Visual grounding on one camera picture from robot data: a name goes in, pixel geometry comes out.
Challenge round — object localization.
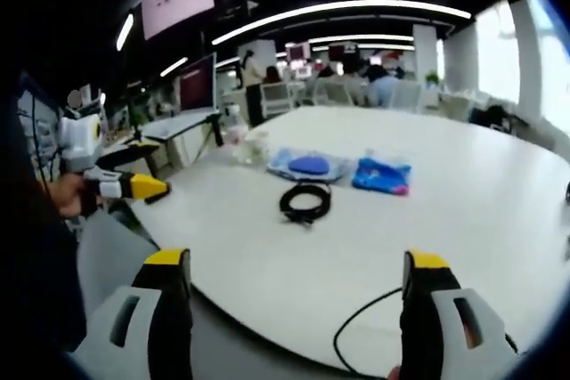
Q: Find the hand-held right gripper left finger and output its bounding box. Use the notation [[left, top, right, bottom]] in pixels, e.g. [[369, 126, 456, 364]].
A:
[[72, 247, 194, 380]]

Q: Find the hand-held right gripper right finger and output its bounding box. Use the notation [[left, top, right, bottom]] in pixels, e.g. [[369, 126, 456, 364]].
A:
[[398, 248, 521, 380]]

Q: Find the clear water bottle item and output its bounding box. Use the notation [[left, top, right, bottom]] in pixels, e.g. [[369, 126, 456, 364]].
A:
[[224, 103, 249, 152]]

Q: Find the white paper cup item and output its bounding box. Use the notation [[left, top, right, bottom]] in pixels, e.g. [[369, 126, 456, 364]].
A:
[[246, 130, 271, 162]]

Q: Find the black cable item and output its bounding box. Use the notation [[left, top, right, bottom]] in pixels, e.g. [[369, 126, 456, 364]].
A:
[[279, 181, 333, 227]]

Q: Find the blue tissue packet item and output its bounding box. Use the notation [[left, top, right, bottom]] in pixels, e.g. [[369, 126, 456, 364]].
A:
[[350, 153, 413, 198]]

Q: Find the blue mouse pad packet item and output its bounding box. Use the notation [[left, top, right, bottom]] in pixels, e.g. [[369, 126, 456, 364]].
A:
[[265, 147, 352, 184]]

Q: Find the white tabletop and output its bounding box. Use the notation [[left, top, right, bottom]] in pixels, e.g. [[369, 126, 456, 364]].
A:
[[133, 105, 570, 376]]

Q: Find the person's left hand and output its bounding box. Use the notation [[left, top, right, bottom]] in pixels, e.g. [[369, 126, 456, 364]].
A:
[[48, 173, 86, 220]]

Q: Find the white side desk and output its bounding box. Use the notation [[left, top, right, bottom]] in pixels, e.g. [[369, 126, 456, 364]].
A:
[[141, 110, 222, 172]]

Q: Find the black tripod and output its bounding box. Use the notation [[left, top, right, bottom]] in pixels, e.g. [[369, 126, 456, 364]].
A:
[[195, 113, 224, 164]]

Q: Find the computer monitor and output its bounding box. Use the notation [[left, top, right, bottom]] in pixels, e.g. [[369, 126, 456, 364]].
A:
[[177, 52, 220, 113]]

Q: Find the white ceiling light strip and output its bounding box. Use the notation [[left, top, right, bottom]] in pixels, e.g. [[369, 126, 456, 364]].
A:
[[210, 0, 473, 47], [306, 33, 416, 45], [116, 12, 135, 53], [159, 56, 190, 78]]

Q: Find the person's dark clothing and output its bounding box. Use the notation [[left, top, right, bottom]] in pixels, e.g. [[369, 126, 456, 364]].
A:
[[4, 99, 88, 354]]

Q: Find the white mesh office chair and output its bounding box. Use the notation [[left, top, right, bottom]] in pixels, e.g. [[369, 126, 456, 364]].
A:
[[317, 78, 355, 108], [262, 82, 296, 119], [391, 81, 422, 112]]

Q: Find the large hanging pink screen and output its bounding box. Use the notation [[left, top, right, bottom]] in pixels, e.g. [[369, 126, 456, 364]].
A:
[[141, 0, 216, 41]]

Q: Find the small pink screen monitor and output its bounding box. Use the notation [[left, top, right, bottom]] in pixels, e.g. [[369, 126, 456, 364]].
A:
[[285, 42, 312, 63]]

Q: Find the black bag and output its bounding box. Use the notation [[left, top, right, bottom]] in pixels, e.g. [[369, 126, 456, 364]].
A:
[[471, 103, 514, 133]]

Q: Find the white low cabinet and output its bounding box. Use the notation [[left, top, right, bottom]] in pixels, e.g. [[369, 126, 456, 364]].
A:
[[438, 93, 476, 121]]

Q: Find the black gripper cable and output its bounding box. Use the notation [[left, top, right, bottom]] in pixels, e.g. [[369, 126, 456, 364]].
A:
[[333, 286, 404, 376]]

